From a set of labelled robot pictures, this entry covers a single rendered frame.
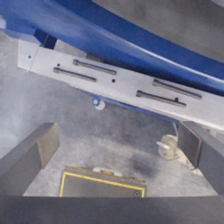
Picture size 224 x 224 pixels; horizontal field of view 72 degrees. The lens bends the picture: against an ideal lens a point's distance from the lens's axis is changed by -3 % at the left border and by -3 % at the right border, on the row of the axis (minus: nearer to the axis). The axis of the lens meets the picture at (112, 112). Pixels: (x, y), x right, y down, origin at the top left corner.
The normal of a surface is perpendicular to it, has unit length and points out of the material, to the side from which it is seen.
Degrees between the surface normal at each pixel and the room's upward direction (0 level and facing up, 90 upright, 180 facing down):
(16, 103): 0
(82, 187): 0
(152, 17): 25
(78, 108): 0
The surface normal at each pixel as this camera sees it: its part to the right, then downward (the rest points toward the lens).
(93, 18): 0.37, 0.06
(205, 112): -0.14, -0.12
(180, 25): 0.11, -0.04
